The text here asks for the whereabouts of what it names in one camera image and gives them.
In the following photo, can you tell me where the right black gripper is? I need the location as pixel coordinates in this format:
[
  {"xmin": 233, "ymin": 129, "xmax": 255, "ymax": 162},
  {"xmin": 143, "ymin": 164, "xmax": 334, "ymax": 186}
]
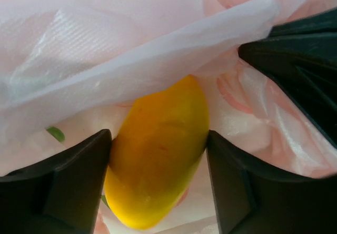
[{"xmin": 238, "ymin": 9, "xmax": 336, "ymax": 147}]

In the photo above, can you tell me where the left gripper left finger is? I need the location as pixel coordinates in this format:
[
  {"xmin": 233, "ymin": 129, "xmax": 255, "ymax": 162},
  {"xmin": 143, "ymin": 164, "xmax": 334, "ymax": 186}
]
[{"xmin": 1, "ymin": 129, "xmax": 112, "ymax": 233}]

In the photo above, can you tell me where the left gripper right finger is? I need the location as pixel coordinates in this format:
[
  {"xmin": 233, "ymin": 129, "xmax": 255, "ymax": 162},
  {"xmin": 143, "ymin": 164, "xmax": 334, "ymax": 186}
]
[{"xmin": 207, "ymin": 130, "xmax": 336, "ymax": 233}]

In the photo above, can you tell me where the fake yellow orange mango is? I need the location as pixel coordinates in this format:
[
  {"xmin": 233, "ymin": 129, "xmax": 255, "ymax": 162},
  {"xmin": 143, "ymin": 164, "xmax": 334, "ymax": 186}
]
[{"xmin": 104, "ymin": 76, "xmax": 209, "ymax": 230}]

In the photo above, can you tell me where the pink plastic bag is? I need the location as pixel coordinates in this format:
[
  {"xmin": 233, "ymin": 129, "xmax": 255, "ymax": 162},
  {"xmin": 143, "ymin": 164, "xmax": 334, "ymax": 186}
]
[{"xmin": 1, "ymin": 0, "xmax": 336, "ymax": 233}]

